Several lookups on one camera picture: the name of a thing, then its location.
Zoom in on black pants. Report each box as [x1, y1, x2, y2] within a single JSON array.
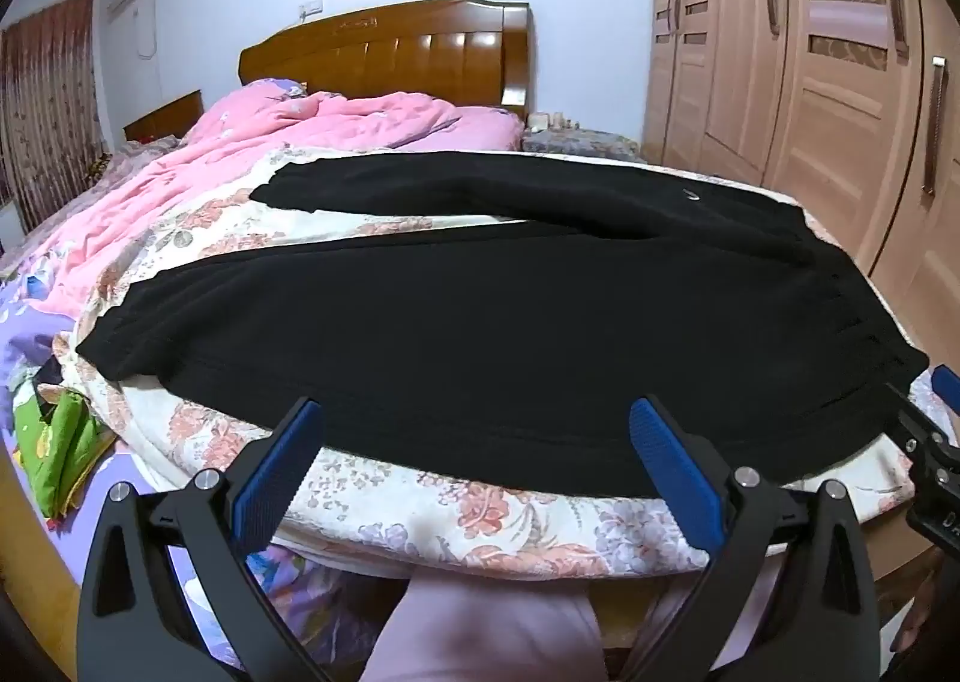
[[75, 151, 932, 503]]

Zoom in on purple floral bedsheet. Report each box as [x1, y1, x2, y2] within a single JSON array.
[[0, 77, 310, 653]]

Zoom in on green fabric item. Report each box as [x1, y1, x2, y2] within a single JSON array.
[[13, 385, 115, 523]]

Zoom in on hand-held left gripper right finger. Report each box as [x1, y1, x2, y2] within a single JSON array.
[[622, 394, 875, 682]]

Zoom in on brown wooden wardrobe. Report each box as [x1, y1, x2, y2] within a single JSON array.
[[643, 0, 960, 353]]

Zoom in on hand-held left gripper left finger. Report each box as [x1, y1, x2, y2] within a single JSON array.
[[75, 397, 332, 682]]

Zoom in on wooden headboard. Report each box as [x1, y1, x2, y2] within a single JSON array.
[[238, 0, 535, 125]]

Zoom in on floral cream blanket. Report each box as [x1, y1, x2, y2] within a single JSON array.
[[64, 145, 922, 579]]

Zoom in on floral cloth covered nightstand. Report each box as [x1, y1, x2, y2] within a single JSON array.
[[521, 127, 643, 164]]

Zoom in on red patterned curtain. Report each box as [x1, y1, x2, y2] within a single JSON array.
[[0, 0, 103, 234]]

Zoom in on pink quilt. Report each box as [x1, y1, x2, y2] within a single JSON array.
[[34, 89, 526, 324]]

